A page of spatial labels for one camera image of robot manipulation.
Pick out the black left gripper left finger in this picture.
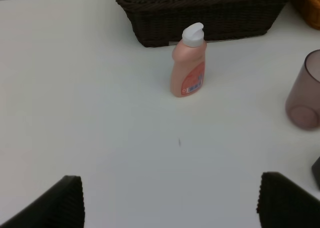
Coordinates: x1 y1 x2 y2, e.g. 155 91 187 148
0 175 85 228

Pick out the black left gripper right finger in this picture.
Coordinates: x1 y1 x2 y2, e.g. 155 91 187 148
256 172 320 228

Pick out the translucent pink plastic cup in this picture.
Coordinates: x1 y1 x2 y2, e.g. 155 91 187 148
285 50 320 130

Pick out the orange wicker basket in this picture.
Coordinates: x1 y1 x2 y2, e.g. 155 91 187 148
301 0 320 30

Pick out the dark brown wicker basket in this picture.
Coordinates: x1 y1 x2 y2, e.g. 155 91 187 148
116 0 290 48

